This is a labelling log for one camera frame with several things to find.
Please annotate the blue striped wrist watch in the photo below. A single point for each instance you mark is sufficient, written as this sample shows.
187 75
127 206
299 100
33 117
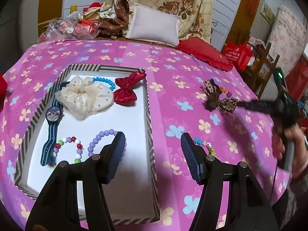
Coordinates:
53 116

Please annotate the red shopping bag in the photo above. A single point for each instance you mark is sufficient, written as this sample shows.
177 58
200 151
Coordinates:
238 55

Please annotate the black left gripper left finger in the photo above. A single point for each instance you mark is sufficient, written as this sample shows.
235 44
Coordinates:
56 207

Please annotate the red satin bow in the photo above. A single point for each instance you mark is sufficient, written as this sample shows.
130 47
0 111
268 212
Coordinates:
125 93

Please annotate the clear plastic bag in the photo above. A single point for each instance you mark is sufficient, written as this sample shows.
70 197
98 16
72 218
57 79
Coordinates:
72 27

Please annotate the red gift bag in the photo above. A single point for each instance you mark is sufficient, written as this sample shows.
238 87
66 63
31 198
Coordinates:
3 91

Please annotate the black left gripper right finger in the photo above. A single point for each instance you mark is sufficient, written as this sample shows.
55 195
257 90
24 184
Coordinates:
248 207

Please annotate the red fringed cushion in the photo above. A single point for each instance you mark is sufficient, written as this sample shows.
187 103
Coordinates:
204 52

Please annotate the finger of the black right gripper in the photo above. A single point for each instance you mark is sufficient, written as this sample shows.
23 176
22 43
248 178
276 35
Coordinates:
261 106

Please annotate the leopard print brown bow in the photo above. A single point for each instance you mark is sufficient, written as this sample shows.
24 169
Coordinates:
213 100

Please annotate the cream lace scrunchie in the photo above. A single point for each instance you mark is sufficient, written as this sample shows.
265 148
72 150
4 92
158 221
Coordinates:
84 97

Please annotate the pink floral bed sheet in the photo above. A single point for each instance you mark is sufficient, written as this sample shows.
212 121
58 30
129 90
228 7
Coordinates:
176 104

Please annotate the white pillow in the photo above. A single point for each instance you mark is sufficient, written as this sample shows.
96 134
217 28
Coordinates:
153 26

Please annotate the wooden chair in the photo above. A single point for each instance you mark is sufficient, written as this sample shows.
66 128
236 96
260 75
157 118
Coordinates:
257 75

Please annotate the floral beige quilt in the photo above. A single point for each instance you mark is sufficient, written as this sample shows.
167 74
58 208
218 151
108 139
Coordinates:
195 15

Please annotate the brown patterned cloth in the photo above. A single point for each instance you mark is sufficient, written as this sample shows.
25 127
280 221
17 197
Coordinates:
114 15

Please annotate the striped white jewelry box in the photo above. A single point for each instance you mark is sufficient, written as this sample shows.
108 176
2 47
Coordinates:
132 194

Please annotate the person right hand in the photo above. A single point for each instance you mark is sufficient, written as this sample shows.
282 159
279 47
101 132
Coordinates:
294 133

